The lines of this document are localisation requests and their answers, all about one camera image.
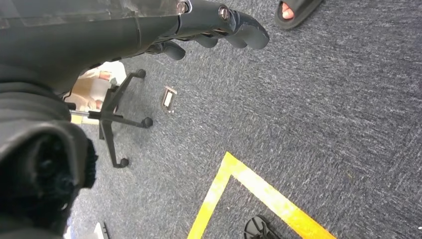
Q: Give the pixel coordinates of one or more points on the black office chair base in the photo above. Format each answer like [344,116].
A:
[107,115]

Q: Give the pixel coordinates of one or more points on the metal floor socket plate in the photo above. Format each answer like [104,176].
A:
[168,99]

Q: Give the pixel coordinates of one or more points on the yellow floor tape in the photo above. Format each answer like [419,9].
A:
[230,165]

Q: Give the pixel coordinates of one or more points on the black slide sandal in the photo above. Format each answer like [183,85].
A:
[303,13]

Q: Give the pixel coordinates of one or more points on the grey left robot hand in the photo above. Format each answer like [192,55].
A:
[82,39]

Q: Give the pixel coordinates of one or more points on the white panel base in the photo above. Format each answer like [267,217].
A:
[99,231]

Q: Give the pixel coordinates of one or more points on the person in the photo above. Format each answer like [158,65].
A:
[92,89]

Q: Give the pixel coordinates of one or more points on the person's foot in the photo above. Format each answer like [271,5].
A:
[287,13]

